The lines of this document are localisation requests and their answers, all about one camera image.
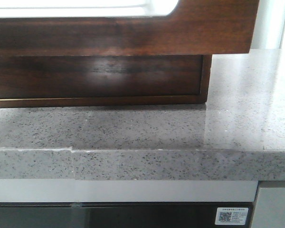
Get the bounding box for wooden drawer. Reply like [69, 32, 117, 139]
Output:
[0, 55, 202, 99]
[0, 0, 259, 56]

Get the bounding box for dark wooden drawer cabinet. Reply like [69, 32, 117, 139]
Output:
[0, 55, 212, 108]

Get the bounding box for white QR code sticker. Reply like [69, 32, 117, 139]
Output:
[215, 207, 249, 226]

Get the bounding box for white curtain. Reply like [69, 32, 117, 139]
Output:
[250, 0, 285, 50]

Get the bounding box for white under-counter panel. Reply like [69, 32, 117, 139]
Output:
[0, 179, 258, 202]

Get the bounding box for grey cabinet door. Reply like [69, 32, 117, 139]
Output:
[251, 187, 285, 228]

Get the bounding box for black glass oven door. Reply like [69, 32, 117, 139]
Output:
[0, 202, 253, 228]

